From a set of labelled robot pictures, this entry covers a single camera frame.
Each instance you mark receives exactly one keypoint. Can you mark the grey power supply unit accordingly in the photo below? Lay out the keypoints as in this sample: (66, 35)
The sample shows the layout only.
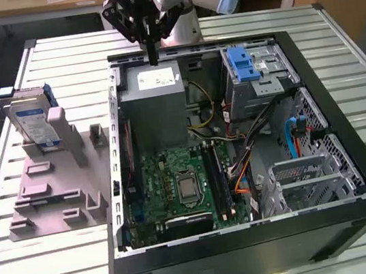
(156, 120)

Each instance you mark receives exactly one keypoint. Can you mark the blue plastic drive latch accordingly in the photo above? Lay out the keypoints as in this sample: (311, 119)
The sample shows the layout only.
(243, 66)

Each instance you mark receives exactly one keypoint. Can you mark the green motherboard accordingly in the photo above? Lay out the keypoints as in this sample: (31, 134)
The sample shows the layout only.
(158, 182)

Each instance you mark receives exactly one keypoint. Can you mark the CPU socket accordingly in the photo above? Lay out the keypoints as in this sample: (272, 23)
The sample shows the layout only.
(186, 173)

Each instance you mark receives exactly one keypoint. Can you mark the black graphics card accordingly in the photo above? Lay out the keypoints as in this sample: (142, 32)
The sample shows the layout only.
(189, 224)

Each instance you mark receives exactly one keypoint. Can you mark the hard disk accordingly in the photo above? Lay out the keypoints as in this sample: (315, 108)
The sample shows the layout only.
(31, 125)

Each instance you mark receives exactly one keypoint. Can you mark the black open PC case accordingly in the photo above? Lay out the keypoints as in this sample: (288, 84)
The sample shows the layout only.
(222, 262)

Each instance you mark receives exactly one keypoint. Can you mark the metal optical drive cage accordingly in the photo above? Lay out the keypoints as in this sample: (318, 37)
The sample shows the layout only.
(243, 100)

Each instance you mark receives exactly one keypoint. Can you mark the grey parts rack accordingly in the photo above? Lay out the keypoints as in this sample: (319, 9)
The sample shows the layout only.
(55, 183)

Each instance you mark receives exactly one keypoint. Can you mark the dark RAM stick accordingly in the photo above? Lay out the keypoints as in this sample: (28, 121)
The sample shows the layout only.
(224, 186)

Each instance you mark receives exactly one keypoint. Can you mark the silver CPU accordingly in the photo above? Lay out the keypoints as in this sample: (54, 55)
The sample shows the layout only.
(188, 188)

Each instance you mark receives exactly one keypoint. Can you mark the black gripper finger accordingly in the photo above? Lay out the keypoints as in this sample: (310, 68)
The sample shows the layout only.
(166, 25)
(122, 22)

